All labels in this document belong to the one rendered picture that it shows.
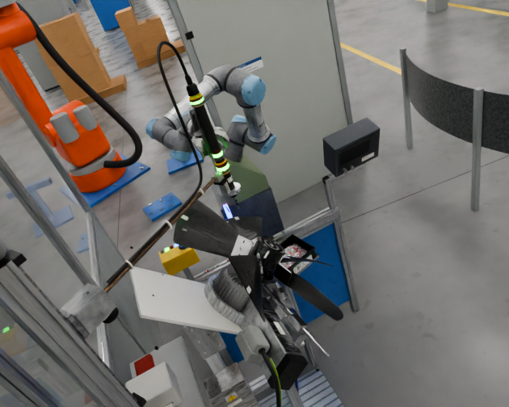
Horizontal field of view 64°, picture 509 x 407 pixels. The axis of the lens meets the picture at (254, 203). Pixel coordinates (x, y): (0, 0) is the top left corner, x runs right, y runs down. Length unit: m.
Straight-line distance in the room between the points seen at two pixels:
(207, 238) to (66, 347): 0.61
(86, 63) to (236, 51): 6.33
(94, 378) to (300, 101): 2.85
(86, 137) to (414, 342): 4.07
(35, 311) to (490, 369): 2.21
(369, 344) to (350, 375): 0.23
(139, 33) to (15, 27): 5.69
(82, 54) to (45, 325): 8.45
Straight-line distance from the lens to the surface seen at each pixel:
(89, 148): 5.25
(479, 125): 3.05
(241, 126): 2.15
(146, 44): 10.60
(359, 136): 2.04
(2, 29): 5.13
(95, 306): 1.12
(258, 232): 1.68
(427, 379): 2.55
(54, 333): 1.08
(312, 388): 2.49
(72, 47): 9.28
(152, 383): 1.68
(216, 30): 3.19
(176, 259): 1.94
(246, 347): 1.38
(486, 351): 2.67
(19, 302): 1.01
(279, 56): 3.40
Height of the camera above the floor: 2.22
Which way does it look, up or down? 34 degrees down
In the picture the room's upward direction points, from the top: 20 degrees counter-clockwise
